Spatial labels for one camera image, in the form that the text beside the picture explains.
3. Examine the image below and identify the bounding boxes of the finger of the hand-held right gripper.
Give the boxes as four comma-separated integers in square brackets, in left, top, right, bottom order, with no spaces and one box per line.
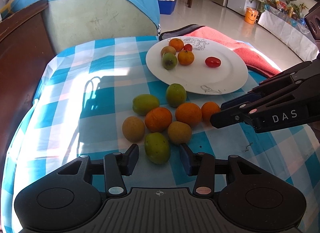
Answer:
[220,59,318,110]
[209,90,308,130]

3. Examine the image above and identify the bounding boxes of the pink towel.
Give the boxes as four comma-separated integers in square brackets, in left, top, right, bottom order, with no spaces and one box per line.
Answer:
[159,24,285,78]

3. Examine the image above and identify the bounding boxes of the white floral plate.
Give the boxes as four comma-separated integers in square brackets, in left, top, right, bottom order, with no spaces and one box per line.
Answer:
[146,36,249,95]

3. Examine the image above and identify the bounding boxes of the blue checked tablecloth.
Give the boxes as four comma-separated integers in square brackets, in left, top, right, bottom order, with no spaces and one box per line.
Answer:
[0,35,320,233]

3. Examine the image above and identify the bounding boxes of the brownish jujube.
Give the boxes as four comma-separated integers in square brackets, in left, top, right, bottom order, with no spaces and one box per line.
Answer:
[161,46,176,57]
[167,121,192,145]
[122,116,146,142]

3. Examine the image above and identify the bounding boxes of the pale green upholstered sofa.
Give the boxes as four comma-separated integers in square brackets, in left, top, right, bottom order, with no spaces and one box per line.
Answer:
[41,0,157,57]

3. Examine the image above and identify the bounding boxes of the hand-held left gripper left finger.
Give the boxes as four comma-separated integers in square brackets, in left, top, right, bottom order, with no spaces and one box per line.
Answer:
[57,143,140,198]

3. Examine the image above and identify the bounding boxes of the dark wooden furniture panel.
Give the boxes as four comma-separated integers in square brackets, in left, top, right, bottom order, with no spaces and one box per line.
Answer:
[0,0,57,173]

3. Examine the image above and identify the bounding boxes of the orange smiley bin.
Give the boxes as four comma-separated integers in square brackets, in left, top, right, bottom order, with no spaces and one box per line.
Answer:
[244,7,259,24]

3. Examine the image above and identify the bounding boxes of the small potted plant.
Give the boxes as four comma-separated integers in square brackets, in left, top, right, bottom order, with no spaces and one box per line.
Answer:
[279,0,309,20]

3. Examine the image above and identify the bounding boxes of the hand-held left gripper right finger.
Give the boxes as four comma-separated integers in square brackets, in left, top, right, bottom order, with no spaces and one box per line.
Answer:
[179,143,263,197]

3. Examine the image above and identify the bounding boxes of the blue plastic storage bin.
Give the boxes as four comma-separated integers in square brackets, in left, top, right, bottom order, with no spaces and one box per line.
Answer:
[157,0,178,15]

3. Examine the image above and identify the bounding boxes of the small orange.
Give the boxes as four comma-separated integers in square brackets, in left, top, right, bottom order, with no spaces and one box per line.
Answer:
[201,101,221,122]
[175,102,202,128]
[145,107,173,133]
[177,50,195,66]
[169,38,184,52]

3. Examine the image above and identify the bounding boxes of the white covered low cabinet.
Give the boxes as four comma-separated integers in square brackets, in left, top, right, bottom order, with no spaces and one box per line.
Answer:
[257,4,320,61]

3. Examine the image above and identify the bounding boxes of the green jujube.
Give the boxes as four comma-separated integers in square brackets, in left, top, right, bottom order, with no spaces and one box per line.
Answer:
[144,132,171,165]
[132,94,160,116]
[166,83,187,108]
[162,52,178,70]

